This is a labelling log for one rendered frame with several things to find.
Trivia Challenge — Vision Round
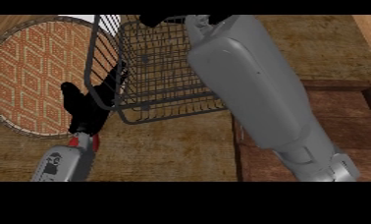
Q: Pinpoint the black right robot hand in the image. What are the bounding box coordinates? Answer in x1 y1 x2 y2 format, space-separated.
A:
138 14 234 28

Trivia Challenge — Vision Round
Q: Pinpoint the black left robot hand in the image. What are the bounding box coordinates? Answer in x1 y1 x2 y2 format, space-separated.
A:
59 62 131 136

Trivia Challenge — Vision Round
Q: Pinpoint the dark brown wooden tray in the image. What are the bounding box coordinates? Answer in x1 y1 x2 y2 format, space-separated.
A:
231 78 371 183

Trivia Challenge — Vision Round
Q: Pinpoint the round orange woven placemat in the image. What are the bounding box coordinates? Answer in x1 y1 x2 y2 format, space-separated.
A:
0 15 124 140

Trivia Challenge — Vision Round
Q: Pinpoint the pale wooden board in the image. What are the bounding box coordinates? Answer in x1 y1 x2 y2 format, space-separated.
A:
350 14 371 50

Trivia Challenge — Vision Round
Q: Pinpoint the black wire tiered basket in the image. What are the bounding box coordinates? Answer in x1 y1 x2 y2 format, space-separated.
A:
82 14 230 126

